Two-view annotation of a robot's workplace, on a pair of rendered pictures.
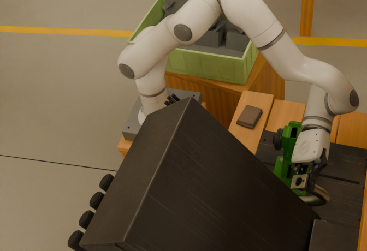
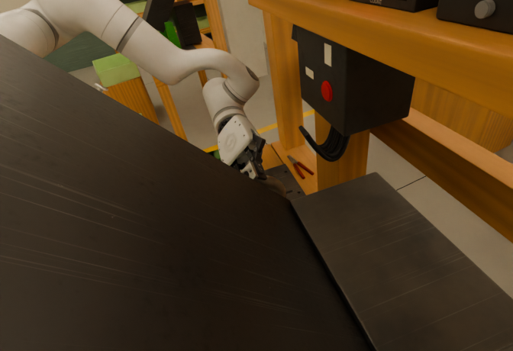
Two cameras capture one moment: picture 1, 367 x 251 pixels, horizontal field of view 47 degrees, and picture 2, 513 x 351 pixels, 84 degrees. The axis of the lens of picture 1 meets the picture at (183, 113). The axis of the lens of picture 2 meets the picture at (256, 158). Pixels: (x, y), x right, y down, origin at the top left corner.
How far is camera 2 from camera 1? 0.70 m
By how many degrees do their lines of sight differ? 32
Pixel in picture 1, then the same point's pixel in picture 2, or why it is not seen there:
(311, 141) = (233, 131)
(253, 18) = not seen: outside the picture
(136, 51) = not seen: outside the picture
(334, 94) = (231, 69)
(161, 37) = not seen: outside the picture
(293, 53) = (165, 41)
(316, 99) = (216, 95)
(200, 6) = (9, 15)
